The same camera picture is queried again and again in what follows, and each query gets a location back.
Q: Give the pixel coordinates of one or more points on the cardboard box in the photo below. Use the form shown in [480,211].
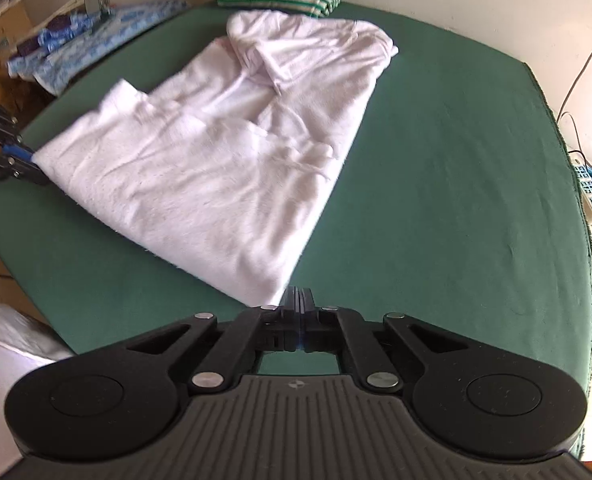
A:
[0,55]

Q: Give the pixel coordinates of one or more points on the white power strip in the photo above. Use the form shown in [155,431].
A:
[590,190]

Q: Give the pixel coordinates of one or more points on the white plastic bag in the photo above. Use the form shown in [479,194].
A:
[5,360]

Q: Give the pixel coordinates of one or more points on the blue patterned cloth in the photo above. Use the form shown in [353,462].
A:
[115,30]

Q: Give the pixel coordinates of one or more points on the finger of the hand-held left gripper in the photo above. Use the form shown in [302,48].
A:
[28,171]
[18,153]

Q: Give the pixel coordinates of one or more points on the small standing phone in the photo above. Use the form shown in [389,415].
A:
[91,0]

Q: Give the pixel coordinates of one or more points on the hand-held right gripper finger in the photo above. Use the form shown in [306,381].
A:
[294,320]
[305,320]

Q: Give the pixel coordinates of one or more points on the white garment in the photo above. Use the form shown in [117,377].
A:
[215,160]

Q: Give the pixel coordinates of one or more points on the folded green striped shirt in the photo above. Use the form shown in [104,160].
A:
[281,2]

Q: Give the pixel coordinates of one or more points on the dark maroon patterned cloth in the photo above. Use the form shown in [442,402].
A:
[50,27]

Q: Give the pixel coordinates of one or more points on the green table cloth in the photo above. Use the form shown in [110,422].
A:
[451,160]

